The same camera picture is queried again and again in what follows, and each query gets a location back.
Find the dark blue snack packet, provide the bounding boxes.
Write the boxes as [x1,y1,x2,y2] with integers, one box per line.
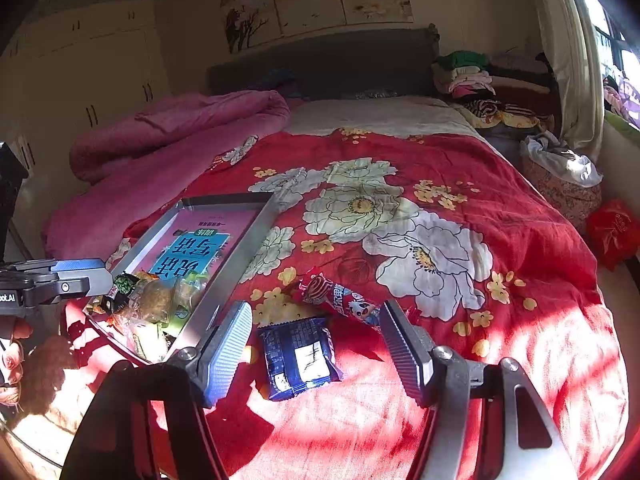
[258,316,343,401]

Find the clear round pastry packet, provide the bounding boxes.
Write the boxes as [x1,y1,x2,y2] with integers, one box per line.
[128,321,169,363]

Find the pile of folded clothes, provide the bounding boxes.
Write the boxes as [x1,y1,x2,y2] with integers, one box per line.
[432,50,561,132]

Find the beige curtain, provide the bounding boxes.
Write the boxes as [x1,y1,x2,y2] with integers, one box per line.
[535,0,604,162]

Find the person's left hand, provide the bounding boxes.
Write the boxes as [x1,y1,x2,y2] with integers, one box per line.
[1,316,32,408]

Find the cream wardrobe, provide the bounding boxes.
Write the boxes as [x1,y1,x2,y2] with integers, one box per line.
[1,0,169,257]

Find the pink plush blanket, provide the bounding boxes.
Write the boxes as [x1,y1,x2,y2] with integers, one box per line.
[42,90,290,259]

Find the pink and blue book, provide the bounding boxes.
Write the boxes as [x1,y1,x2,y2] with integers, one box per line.
[126,206,257,284]

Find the red floral quilt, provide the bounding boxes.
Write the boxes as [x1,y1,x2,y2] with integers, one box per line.
[121,130,628,479]

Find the orange long cracker packet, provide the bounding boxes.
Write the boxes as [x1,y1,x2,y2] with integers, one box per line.
[115,280,176,325]

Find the green milk stick snack packet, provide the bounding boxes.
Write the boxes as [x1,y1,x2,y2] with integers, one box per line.
[172,272,208,321]

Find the window with metal bars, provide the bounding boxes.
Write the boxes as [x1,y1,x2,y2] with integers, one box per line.
[584,0,639,128]

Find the red plastic bag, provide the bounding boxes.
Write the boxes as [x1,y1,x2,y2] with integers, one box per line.
[586,198,639,271]

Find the black green pea snack packet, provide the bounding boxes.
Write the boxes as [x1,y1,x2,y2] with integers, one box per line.
[101,273,140,314]

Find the red candy packet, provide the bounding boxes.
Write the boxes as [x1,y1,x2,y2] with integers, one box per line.
[292,268,381,333]

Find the dark bed headboard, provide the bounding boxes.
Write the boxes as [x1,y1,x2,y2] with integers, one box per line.
[206,24,439,101]

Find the white grey cloth bundle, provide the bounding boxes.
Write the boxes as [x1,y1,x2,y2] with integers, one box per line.
[521,130,603,188]

